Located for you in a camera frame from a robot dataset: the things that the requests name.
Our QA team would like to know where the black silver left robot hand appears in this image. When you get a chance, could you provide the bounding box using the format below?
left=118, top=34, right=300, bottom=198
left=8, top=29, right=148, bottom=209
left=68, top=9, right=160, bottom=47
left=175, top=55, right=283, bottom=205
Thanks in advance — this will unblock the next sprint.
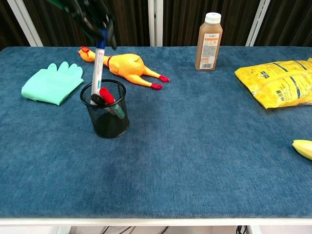
left=48, top=0, right=118, bottom=51

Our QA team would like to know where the blue cap whiteboard marker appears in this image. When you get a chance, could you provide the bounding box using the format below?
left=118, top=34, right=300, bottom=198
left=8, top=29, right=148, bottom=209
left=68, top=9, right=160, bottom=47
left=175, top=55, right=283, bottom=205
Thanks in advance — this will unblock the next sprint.
left=90, top=29, right=108, bottom=105

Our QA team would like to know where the black mesh pen cup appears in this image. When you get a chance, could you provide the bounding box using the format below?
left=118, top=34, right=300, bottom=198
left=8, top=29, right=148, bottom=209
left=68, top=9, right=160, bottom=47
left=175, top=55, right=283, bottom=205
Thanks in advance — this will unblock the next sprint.
left=79, top=79, right=130, bottom=139

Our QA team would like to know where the yellow rubber chicken toy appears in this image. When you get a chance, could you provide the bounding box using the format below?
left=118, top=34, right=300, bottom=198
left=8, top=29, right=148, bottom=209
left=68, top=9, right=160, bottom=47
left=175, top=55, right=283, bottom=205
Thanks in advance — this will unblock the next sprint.
left=77, top=46, right=171, bottom=90

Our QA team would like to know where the mint green rubber glove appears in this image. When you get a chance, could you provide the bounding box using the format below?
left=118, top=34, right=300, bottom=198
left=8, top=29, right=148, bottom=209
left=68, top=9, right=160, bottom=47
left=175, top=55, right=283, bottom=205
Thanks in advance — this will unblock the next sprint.
left=21, top=61, right=84, bottom=106

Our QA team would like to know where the dark pleated curtain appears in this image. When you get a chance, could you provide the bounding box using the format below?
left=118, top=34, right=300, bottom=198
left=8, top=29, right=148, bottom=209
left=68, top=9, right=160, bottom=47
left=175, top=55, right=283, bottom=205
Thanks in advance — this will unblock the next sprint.
left=0, top=0, right=312, bottom=51

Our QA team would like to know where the brown drink bottle white cap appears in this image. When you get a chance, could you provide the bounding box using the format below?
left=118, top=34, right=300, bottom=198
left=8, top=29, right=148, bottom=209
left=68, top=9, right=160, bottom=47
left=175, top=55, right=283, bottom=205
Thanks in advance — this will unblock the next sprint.
left=195, top=12, right=224, bottom=72

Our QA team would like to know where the blue table cloth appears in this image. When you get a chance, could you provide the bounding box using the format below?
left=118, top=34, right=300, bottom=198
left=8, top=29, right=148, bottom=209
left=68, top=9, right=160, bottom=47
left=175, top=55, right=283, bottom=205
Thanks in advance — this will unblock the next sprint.
left=0, top=46, right=312, bottom=219

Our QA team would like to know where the yellow snack bag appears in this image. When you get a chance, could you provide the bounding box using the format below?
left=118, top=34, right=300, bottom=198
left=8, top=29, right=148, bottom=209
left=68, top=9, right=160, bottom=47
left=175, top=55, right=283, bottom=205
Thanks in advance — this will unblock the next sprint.
left=234, top=58, right=312, bottom=110

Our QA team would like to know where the yellow banana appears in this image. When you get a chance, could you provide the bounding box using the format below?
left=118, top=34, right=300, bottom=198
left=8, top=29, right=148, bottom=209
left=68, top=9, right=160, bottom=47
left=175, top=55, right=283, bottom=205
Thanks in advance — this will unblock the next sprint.
left=292, top=139, right=312, bottom=161

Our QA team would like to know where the white slanted frame post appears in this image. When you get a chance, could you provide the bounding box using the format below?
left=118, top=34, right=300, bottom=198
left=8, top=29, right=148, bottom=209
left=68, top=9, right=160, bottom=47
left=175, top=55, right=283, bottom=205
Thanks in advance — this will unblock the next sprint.
left=6, top=0, right=44, bottom=47

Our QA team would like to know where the white upright frame post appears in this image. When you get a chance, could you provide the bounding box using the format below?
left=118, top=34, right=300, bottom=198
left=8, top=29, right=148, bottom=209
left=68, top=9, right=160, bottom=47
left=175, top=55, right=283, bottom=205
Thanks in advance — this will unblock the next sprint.
left=148, top=0, right=163, bottom=47

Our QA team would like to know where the white slotted frame post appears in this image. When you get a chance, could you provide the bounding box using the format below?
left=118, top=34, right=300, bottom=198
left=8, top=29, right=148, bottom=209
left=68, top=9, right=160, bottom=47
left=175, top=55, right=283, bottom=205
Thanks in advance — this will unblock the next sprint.
left=245, top=0, right=271, bottom=47

